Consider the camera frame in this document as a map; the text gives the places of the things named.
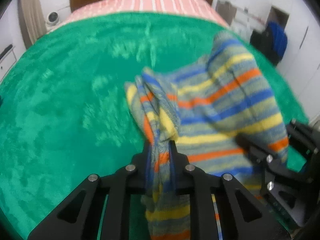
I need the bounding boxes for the striped knit t-shirt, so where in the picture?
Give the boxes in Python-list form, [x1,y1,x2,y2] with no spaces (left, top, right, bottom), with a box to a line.
[124,31,289,239]

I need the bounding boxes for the green velvet blanket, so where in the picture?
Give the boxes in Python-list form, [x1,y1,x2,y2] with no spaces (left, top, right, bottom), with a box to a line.
[0,11,309,240]

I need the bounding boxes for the blue garment on chair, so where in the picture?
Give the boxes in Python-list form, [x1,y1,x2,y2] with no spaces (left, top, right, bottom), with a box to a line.
[267,22,288,60]

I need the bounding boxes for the white desk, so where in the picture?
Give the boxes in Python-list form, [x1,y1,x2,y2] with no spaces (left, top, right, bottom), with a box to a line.
[215,0,266,40]

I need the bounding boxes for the pink striped bed sheet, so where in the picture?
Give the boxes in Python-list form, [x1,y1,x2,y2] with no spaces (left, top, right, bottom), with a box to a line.
[52,0,229,31]

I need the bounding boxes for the beige curtain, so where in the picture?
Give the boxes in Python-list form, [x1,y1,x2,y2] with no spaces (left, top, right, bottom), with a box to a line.
[18,0,47,49]

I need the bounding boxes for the white security camera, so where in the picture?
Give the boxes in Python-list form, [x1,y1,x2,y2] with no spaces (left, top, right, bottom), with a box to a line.
[46,11,60,26]

